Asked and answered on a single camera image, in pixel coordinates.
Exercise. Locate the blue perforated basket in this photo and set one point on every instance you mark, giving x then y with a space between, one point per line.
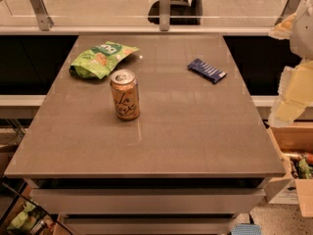
246 229

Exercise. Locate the metal railing bracket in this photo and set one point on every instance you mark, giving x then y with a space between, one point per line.
44 21
164 15
291 7

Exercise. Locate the middle metal railing bracket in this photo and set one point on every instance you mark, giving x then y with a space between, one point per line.
164 15

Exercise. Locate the blue rxbar blueberry bar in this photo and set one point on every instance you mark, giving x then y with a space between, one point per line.
209 72

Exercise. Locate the orange LaCroix soda can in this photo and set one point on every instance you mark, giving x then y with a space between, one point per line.
125 94

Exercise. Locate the cardboard box with items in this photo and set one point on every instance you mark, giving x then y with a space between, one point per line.
293 143

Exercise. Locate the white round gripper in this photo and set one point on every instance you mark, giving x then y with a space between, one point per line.
303 33

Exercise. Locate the grey table drawer base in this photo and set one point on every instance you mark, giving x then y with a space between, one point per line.
148 211

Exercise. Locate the glass railing panel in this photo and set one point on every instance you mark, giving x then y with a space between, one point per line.
232 13

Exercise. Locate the wire bin with snacks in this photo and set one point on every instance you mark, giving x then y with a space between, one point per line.
33 218

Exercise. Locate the green snack chip bag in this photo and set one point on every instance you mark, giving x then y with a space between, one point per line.
100 60

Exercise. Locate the right metal railing bracket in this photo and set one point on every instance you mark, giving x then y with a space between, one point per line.
291 7

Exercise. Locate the left metal railing bracket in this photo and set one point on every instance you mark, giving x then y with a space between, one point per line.
44 21

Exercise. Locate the black office chair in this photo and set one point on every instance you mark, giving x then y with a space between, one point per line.
182 12

